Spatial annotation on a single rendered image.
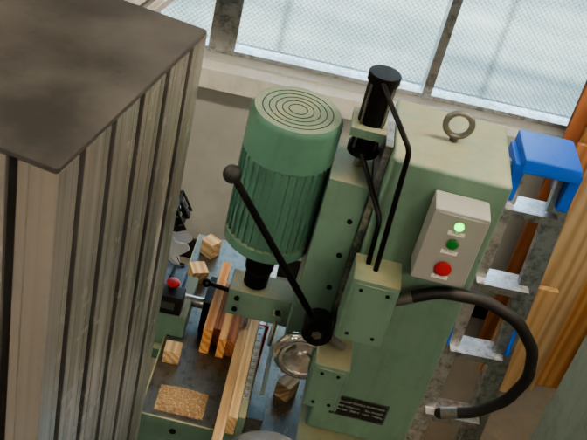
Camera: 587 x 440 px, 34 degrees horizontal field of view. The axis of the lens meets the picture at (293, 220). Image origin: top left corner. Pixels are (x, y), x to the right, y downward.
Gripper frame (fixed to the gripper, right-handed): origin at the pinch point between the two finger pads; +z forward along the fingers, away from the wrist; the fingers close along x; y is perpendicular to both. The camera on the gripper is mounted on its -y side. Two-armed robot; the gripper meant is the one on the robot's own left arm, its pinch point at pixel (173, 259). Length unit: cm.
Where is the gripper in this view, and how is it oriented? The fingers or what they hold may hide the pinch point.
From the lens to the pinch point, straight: 204.3
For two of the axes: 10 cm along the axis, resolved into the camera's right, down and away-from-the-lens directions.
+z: 3.1, 8.0, 5.2
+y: 9.5, -2.0, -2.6
